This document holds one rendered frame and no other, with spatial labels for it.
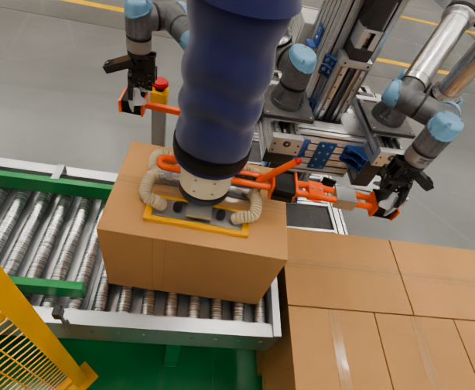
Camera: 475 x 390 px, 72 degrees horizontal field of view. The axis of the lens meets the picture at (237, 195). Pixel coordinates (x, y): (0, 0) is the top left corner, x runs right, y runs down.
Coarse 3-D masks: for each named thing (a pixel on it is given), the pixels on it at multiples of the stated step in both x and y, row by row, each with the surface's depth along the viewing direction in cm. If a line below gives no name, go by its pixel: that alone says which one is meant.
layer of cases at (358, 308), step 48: (288, 240) 158; (336, 240) 164; (384, 240) 171; (288, 288) 142; (336, 288) 147; (384, 288) 153; (432, 288) 158; (288, 336) 132; (336, 336) 133; (384, 336) 138; (432, 336) 142; (288, 384) 126; (336, 384) 122; (384, 384) 126; (432, 384) 129
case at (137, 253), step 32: (128, 160) 116; (128, 192) 107; (160, 192) 110; (128, 224) 100; (160, 224) 102; (256, 224) 110; (128, 256) 109; (160, 256) 108; (192, 256) 106; (224, 256) 105; (256, 256) 103; (160, 288) 128; (192, 288) 126; (224, 288) 124; (256, 288) 122
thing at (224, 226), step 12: (168, 204) 105; (180, 204) 103; (144, 216) 101; (156, 216) 102; (168, 216) 102; (180, 216) 103; (216, 216) 105; (228, 216) 107; (192, 228) 103; (204, 228) 103; (216, 228) 104; (228, 228) 105; (240, 228) 105
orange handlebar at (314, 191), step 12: (156, 108) 117; (168, 108) 117; (168, 156) 102; (168, 168) 100; (240, 180) 102; (252, 180) 103; (300, 192) 105; (312, 192) 105; (360, 204) 107; (372, 204) 108
